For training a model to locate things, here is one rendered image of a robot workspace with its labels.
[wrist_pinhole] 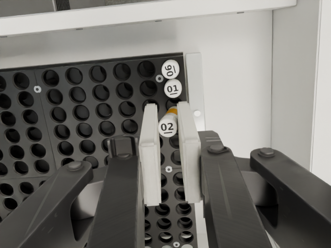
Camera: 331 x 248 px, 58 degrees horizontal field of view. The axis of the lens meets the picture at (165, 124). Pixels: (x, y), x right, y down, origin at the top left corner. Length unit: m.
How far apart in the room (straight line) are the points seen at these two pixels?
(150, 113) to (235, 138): 0.15
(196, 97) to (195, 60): 0.03
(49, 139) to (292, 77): 0.19
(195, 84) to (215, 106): 0.03
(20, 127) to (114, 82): 0.08
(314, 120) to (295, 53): 0.05
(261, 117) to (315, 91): 0.10
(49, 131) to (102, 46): 0.09
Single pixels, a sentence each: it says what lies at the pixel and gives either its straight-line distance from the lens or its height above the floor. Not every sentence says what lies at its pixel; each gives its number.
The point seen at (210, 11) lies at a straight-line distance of 0.22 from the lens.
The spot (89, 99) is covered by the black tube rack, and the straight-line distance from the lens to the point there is 0.23.
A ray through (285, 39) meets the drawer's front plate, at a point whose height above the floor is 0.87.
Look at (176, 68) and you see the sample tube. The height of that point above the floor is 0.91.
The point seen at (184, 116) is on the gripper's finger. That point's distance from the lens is 0.16.
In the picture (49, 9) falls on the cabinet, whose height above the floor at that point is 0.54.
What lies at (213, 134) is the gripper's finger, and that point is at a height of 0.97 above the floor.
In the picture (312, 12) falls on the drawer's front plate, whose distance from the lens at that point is 0.22.
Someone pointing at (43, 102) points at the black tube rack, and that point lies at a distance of 0.25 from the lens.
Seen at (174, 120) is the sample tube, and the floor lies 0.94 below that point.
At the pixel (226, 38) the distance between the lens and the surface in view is 0.28.
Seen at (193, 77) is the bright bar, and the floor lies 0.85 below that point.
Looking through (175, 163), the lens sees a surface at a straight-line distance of 0.24.
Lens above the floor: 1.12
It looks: 72 degrees down
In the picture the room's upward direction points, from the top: 171 degrees counter-clockwise
